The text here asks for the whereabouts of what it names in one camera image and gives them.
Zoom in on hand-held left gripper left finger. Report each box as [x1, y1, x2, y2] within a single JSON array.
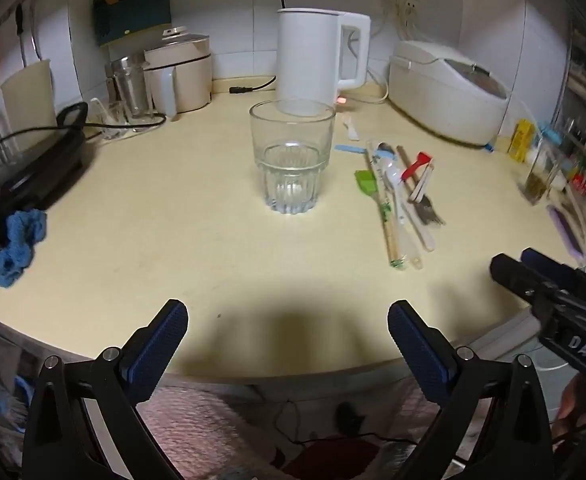
[[23, 299, 190, 480]]

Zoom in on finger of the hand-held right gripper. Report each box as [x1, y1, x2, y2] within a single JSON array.
[[489, 254, 544, 306], [520, 247, 581, 286]]

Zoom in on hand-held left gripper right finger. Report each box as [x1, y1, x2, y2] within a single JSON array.
[[388, 300, 556, 480]]

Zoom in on paper wooden chopsticks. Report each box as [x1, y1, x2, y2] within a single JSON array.
[[365, 141, 408, 272]]

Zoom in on red plastic spoon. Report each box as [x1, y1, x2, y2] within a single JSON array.
[[401, 151, 434, 182]]

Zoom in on small white plastic spoon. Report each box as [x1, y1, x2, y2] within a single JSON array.
[[380, 156, 436, 252]]

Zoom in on green silicone basting brush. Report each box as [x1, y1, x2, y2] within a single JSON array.
[[354, 170, 424, 271]]

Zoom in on clear ribbed drinking glass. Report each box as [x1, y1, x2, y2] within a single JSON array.
[[249, 101, 336, 215]]

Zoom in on person's right hand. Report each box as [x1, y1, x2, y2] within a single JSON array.
[[559, 375, 586, 428]]

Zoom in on purple plastic tool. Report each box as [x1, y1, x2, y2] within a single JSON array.
[[547, 204, 586, 267]]

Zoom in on glass jar with herbs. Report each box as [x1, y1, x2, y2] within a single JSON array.
[[523, 145, 564, 206]]

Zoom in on yellow carton box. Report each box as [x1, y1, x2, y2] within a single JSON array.
[[508, 119, 536, 163]]

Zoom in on white chopstick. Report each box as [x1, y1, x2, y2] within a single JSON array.
[[413, 161, 438, 201], [409, 160, 436, 203]]

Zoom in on brown wooden stick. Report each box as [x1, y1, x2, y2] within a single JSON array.
[[396, 146, 416, 181]]

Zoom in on blue knitted cloth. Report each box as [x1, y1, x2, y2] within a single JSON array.
[[0, 208, 48, 289]]

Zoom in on white rice cooker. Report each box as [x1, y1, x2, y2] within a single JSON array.
[[388, 40, 514, 147]]

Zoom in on black electric hot plate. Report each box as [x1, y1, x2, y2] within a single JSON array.
[[0, 101, 91, 257]]

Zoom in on small clear glass pitcher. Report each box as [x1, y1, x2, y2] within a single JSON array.
[[90, 97, 134, 140]]

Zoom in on glass blender jar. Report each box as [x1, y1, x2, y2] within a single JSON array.
[[105, 54, 154, 120]]

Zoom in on beige electric cooking pot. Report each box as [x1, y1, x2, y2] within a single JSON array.
[[144, 27, 214, 121]]

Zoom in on white electric kettle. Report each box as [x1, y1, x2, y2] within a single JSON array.
[[276, 7, 372, 117]]

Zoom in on dark green utensil holder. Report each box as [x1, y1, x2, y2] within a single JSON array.
[[93, 0, 171, 47]]

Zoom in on black hot plate cable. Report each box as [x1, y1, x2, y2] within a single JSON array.
[[0, 112, 167, 196]]

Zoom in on black power cord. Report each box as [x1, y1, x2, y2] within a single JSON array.
[[229, 0, 290, 95]]

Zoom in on white power cords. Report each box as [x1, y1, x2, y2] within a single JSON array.
[[368, 0, 426, 103]]

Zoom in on black handled metal ladle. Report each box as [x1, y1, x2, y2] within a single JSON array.
[[15, 0, 42, 68]]

